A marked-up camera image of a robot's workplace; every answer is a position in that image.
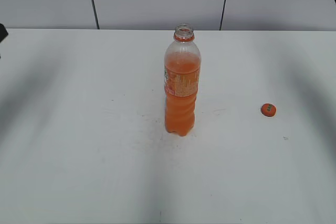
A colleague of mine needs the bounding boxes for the orange soda bottle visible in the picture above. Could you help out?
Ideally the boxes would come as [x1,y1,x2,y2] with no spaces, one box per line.
[164,24,201,136]

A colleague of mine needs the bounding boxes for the orange bottle cap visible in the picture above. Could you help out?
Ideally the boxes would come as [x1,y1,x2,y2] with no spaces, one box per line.
[260,103,277,117]

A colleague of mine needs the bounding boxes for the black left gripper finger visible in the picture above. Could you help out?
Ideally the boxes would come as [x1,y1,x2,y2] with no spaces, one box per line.
[0,24,8,42]

